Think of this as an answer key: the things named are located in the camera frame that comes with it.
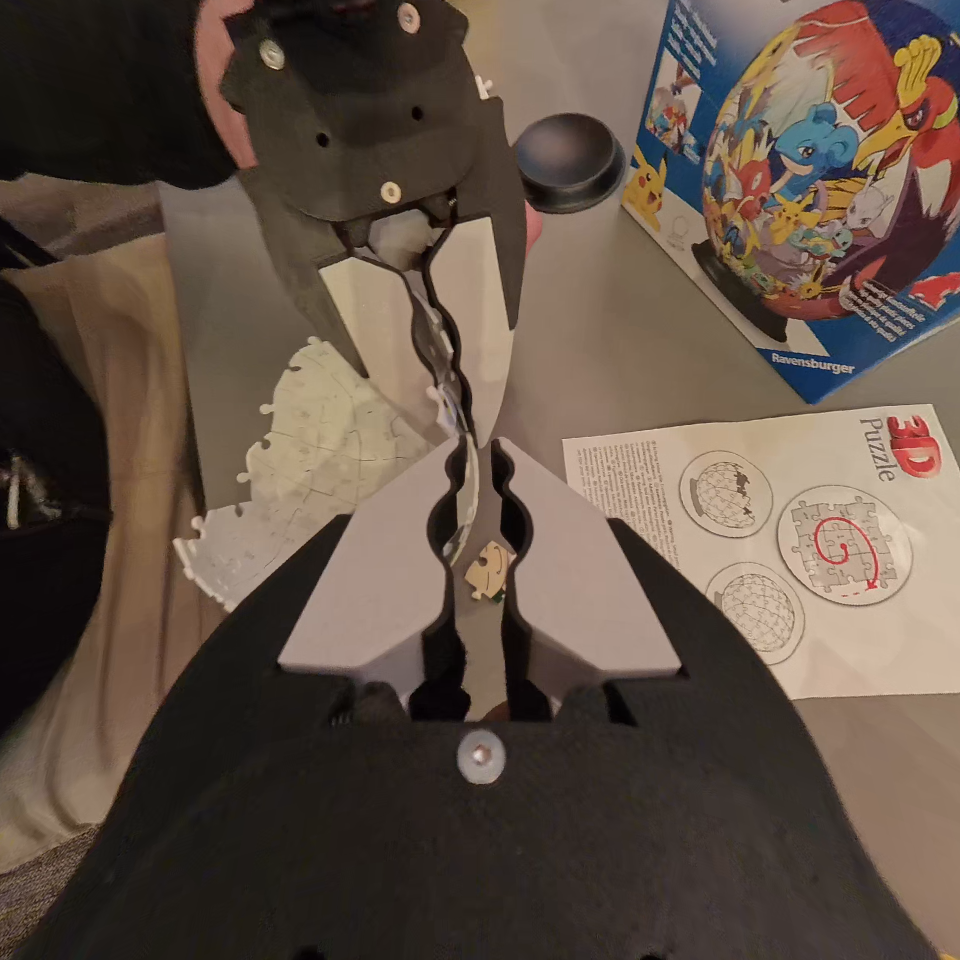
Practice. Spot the partly built puzzle ball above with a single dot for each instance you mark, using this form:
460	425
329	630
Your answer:
315	450

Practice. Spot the person's left forearm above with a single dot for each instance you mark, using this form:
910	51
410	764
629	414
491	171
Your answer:
90	75

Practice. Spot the black round ball stand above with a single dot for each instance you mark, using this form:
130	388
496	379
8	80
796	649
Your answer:
562	157

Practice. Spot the blue puzzle box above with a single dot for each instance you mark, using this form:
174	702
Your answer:
787	187

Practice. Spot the white piece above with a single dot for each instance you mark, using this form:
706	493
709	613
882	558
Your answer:
487	574

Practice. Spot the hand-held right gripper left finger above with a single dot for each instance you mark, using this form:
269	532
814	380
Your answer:
360	592

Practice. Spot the person's left hand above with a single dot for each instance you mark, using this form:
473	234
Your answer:
214	75

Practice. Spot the white instruction leaflet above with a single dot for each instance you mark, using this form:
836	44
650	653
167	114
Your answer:
675	465

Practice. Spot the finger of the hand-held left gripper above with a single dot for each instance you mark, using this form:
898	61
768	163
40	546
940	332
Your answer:
484	322
367	307

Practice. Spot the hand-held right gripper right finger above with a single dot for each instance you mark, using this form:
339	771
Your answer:
600	600

